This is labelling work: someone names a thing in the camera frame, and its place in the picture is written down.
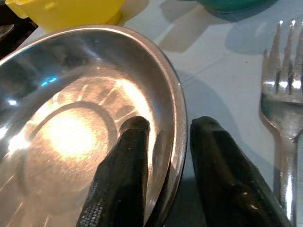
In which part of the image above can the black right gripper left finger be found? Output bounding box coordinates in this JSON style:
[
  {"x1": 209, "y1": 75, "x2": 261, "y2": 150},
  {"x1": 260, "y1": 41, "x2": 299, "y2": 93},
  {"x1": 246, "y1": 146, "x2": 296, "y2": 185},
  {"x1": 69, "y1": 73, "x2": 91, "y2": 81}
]
[{"x1": 75, "y1": 115, "x2": 152, "y2": 227}]

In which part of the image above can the teal bowl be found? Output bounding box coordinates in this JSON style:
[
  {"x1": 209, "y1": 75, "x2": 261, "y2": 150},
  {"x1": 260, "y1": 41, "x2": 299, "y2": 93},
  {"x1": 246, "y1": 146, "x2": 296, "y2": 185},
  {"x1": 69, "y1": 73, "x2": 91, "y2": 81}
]
[{"x1": 195, "y1": 0, "x2": 280, "y2": 14}]

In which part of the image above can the yellow plastic container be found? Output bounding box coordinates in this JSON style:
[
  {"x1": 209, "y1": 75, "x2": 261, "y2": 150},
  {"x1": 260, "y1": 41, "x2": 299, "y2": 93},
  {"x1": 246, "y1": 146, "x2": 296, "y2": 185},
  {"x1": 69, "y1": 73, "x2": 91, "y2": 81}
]
[{"x1": 4, "y1": 0, "x2": 126, "y2": 33}]

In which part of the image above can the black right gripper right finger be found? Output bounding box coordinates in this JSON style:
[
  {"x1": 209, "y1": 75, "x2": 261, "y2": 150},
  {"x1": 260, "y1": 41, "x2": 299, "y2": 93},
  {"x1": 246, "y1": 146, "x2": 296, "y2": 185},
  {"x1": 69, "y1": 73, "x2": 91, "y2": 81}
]
[{"x1": 190, "y1": 115, "x2": 292, "y2": 227}]

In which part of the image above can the stainless steel fork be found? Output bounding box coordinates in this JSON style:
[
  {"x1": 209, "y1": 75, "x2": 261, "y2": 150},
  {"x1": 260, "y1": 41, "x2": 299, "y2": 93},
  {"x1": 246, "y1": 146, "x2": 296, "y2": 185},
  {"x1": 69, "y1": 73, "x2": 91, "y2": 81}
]
[{"x1": 259, "y1": 18, "x2": 303, "y2": 227}]

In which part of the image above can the round stainless steel plate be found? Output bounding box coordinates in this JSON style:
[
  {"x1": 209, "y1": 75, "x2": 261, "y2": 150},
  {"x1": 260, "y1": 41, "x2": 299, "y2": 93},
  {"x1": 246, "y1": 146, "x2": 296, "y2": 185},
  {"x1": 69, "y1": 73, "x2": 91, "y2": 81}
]
[{"x1": 0, "y1": 25, "x2": 189, "y2": 227}]

